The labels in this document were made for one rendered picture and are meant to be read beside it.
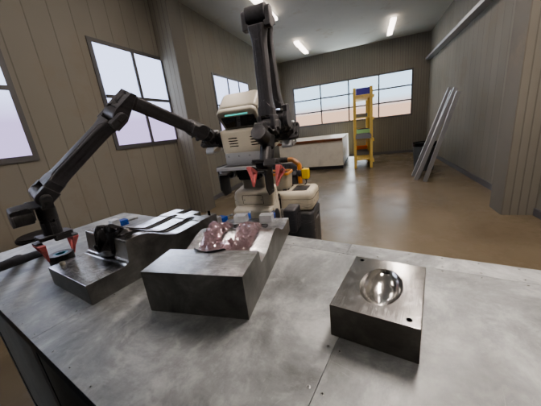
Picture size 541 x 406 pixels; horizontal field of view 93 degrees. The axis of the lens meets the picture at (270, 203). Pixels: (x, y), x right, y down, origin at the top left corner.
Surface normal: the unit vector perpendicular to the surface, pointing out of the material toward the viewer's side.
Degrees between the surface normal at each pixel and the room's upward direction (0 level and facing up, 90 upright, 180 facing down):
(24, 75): 90
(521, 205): 90
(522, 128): 90
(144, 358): 0
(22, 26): 90
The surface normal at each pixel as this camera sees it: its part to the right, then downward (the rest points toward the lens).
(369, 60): -0.34, 0.29
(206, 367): -0.11, -0.95
